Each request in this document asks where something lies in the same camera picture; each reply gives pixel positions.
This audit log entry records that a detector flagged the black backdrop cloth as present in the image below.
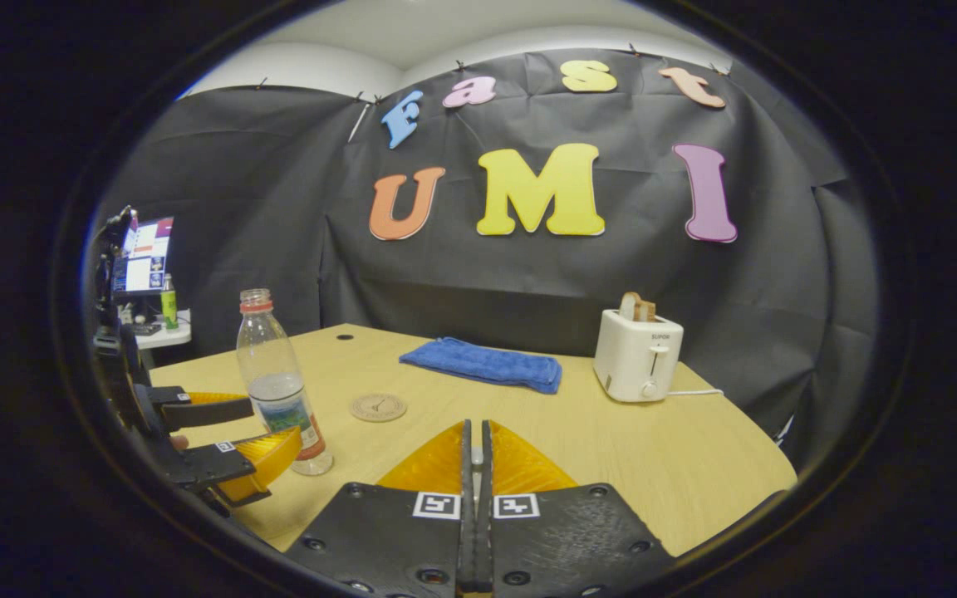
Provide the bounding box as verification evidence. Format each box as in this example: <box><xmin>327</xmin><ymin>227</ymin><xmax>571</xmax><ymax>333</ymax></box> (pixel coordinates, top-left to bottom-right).
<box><xmin>88</xmin><ymin>46</ymin><xmax>880</xmax><ymax>466</ymax></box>

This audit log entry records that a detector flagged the white toaster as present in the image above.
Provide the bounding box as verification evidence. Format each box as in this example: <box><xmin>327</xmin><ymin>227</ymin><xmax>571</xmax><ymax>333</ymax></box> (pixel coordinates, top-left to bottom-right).
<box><xmin>593</xmin><ymin>309</ymin><xmax>685</xmax><ymax>404</ymax></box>

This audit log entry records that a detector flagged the round wooden coaster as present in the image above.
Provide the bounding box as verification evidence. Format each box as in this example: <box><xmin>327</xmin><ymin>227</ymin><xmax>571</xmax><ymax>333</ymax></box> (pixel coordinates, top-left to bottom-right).
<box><xmin>350</xmin><ymin>393</ymin><xmax>407</xmax><ymax>423</ymax></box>

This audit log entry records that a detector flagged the bread slice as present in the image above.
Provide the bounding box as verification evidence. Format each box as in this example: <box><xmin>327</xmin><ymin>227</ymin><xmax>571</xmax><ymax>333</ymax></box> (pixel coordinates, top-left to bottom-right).
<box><xmin>620</xmin><ymin>292</ymin><xmax>658</xmax><ymax>323</ymax></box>

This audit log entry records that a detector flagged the computer monitor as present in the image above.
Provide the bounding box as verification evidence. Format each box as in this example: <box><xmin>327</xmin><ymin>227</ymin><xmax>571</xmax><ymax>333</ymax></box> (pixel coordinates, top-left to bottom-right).
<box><xmin>111</xmin><ymin>217</ymin><xmax>174</xmax><ymax>293</ymax></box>

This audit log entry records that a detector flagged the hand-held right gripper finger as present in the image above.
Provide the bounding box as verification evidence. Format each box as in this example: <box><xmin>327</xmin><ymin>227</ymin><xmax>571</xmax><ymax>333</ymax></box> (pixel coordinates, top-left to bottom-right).
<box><xmin>286</xmin><ymin>419</ymin><xmax>476</xmax><ymax>598</ymax></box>
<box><xmin>478</xmin><ymin>419</ymin><xmax>679</xmax><ymax>598</ymax></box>

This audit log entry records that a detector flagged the blue folded towel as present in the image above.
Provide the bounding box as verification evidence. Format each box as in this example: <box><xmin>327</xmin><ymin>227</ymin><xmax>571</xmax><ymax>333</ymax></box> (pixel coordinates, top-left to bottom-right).
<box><xmin>400</xmin><ymin>336</ymin><xmax>562</xmax><ymax>395</ymax></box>

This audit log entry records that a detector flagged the clear plastic water bottle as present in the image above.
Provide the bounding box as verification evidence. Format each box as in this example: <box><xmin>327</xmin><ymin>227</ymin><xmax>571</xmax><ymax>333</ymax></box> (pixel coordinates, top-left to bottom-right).
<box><xmin>236</xmin><ymin>288</ymin><xmax>334</xmax><ymax>477</ymax></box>

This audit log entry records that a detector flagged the white side table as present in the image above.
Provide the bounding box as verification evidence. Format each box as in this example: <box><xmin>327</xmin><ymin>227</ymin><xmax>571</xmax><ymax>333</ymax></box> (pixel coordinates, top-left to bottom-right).
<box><xmin>131</xmin><ymin>311</ymin><xmax>193</xmax><ymax>350</ymax></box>

